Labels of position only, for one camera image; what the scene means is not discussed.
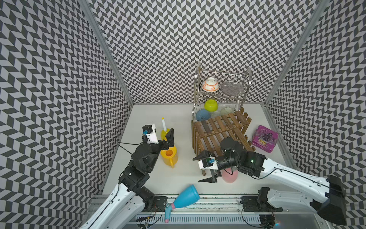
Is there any yellow spray bottle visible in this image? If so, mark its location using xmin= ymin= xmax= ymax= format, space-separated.
xmin=161 ymin=117 xmax=170 ymax=140

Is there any pink spray bottle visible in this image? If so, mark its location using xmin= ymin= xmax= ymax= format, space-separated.
xmin=221 ymin=168 xmax=239 ymax=184

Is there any wooden slatted shelf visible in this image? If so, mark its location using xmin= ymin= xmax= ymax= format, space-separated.
xmin=192 ymin=108 xmax=264 ymax=178

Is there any blue spray bottle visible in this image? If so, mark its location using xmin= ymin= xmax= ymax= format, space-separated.
xmin=165 ymin=185 xmax=200 ymax=223

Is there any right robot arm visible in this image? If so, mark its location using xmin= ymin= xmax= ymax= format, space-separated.
xmin=193 ymin=137 xmax=347 ymax=225

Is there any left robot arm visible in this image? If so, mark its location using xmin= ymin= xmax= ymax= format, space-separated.
xmin=80 ymin=124 xmax=174 ymax=229

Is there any yellow watering can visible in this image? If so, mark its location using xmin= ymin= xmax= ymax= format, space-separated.
xmin=160 ymin=146 xmax=178 ymax=169

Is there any blue bowl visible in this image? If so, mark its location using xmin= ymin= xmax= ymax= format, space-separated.
xmin=195 ymin=109 xmax=211 ymax=122

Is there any purple box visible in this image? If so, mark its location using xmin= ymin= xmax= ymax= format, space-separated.
xmin=252 ymin=125 xmax=279 ymax=153

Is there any pale green bowl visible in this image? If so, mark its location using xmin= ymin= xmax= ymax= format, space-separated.
xmin=220 ymin=107 xmax=234 ymax=116

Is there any metal dish rack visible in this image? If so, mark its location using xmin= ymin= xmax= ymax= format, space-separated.
xmin=191 ymin=62 xmax=253 ymax=122

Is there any orange patterned bowl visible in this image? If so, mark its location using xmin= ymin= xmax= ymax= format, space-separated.
xmin=202 ymin=77 xmax=219 ymax=92

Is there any glass plate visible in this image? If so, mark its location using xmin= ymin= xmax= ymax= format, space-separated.
xmin=220 ymin=81 xmax=245 ymax=97

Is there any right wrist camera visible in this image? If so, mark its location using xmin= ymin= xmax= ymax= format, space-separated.
xmin=198 ymin=158 xmax=218 ymax=170

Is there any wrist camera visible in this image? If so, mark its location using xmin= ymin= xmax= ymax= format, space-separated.
xmin=198 ymin=158 xmax=218 ymax=170
xmin=142 ymin=124 xmax=159 ymax=144

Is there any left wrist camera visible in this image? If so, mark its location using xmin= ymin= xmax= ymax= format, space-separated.
xmin=142 ymin=124 xmax=159 ymax=144

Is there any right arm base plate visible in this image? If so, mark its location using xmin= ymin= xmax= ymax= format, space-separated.
xmin=240 ymin=196 xmax=283 ymax=212

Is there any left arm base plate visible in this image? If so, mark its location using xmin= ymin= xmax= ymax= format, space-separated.
xmin=147 ymin=196 xmax=168 ymax=212

